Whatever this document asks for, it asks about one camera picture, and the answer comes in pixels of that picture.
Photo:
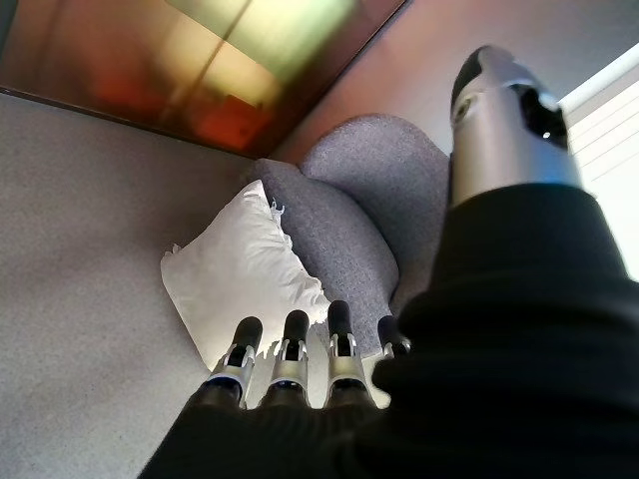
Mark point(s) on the grey fabric armchair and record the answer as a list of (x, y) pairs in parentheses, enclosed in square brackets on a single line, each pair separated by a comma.
[(349, 224)]

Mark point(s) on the glossy brown wardrobe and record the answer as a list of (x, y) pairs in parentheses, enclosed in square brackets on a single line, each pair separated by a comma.
[(125, 60)]

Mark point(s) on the white fringed cushion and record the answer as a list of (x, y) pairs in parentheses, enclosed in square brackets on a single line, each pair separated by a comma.
[(239, 269)]

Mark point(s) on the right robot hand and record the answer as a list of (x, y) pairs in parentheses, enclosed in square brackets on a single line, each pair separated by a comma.
[(499, 374)]

